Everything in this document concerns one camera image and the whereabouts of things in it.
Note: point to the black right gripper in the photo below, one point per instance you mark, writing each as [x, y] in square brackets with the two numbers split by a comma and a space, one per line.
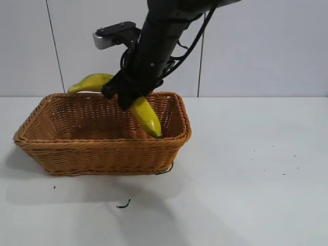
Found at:
[141, 78]

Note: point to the yellow banana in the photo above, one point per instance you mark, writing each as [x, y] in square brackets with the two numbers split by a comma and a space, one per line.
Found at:
[146, 114]

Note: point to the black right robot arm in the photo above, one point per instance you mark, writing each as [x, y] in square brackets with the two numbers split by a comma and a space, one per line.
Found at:
[164, 30]

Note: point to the brown woven wicker basket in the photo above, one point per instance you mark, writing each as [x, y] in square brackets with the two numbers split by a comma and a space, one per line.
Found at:
[102, 156]

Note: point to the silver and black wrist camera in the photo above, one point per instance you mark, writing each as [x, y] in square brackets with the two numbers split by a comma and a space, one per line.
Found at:
[112, 32]

